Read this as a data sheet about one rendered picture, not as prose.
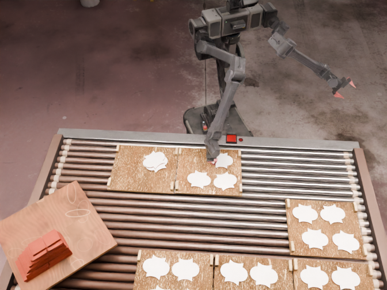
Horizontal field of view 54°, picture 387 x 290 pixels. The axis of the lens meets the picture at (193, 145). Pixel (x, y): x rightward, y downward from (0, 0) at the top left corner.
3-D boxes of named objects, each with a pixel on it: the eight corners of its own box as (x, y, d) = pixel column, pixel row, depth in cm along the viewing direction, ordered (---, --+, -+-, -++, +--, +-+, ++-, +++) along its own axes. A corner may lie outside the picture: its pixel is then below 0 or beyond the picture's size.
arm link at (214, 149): (220, 130, 231) (209, 129, 227) (228, 143, 224) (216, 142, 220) (212, 145, 238) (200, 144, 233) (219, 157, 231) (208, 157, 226)
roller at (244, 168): (60, 159, 257) (57, 154, 253) (353, 173, 248) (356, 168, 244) (57, 164, 254) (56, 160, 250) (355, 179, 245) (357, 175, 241)
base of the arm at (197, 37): (206, 39, 253) (207, 23, 243) (211, 46, 248) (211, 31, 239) (194, 42, 251) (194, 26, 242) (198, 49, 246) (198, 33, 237)
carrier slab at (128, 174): (118, 146, 257) (118, 144, 256) (178, 149, 255) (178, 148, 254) (107, 190, 236) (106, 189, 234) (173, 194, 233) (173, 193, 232)
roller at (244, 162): (62, 152, 260) (60, 148, 256) (352, 167, 251) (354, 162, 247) (60, 158, 257) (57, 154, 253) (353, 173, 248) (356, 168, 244)
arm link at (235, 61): (251, 58, 211) (238, 55, 205) (244, 82, 215) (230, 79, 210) (211, 41, 245) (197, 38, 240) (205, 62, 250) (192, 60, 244)
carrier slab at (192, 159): (179, 149, 255) (179, 147, 254) (240, 151, 254) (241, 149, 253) (175, 194, 234) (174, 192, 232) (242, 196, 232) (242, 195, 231)
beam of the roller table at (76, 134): (61, 133, 273) (59, 127, 269) (355, 147, 264) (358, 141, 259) (57, 142, 268) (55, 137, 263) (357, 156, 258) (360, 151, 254)
